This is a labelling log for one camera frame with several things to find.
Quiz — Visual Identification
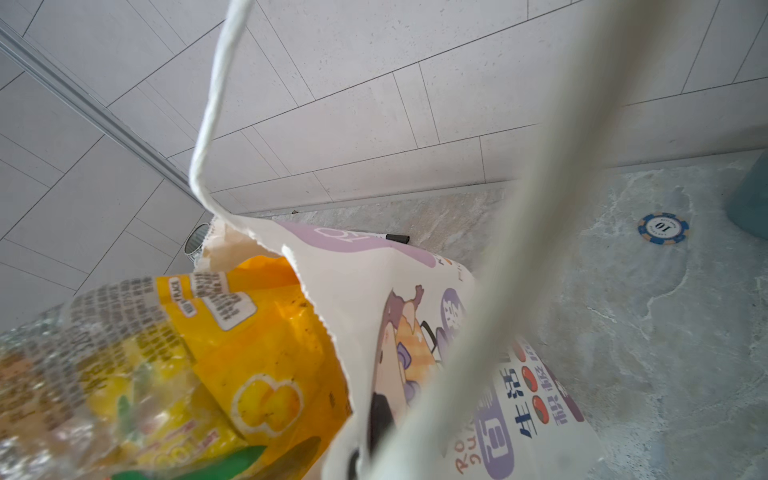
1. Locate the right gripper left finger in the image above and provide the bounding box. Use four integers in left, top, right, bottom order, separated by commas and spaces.
347, 449, 360, 480

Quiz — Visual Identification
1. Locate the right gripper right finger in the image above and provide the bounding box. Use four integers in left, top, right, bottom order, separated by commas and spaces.
368, 393, 394, 456

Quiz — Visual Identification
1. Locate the white printed paper bag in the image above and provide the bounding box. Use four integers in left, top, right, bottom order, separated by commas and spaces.
188, 0, 673, 480

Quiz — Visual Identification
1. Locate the yellow snack package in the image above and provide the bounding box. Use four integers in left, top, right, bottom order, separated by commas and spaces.
1, 256, 352, 479

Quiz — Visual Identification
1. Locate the black white marker pen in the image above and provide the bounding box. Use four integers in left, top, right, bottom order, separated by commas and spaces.
361, 232, 410, 244

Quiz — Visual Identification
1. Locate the striped ceramic mug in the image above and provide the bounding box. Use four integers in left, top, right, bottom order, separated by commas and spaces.
183, 223, 210, 266

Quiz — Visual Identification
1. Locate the blue white poker chip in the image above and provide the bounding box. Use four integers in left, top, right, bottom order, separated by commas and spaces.
637, 212, 690, 245

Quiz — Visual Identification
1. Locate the teal ceramic cup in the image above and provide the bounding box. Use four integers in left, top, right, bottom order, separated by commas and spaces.
725, 150, 768, 239

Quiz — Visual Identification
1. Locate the left aluminium corner post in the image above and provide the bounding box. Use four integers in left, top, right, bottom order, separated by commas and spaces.
1, 21, 199, 203

